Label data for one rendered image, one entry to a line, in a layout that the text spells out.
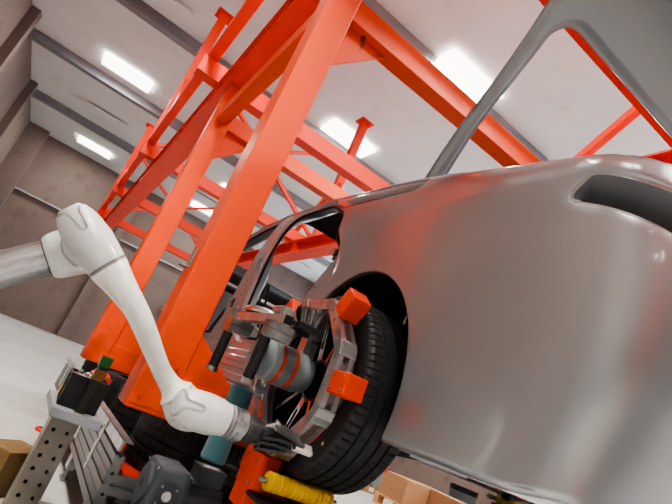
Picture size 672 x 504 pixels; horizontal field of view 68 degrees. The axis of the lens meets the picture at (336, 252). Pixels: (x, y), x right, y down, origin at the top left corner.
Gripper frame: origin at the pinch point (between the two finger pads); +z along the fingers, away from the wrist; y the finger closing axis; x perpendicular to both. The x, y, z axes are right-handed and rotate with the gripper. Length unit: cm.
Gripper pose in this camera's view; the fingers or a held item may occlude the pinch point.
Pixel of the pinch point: (301, 448)
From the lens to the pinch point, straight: 161.5
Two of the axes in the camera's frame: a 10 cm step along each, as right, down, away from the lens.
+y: 6.2, -6.8, -3.9
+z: 7.8, 4.7, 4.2
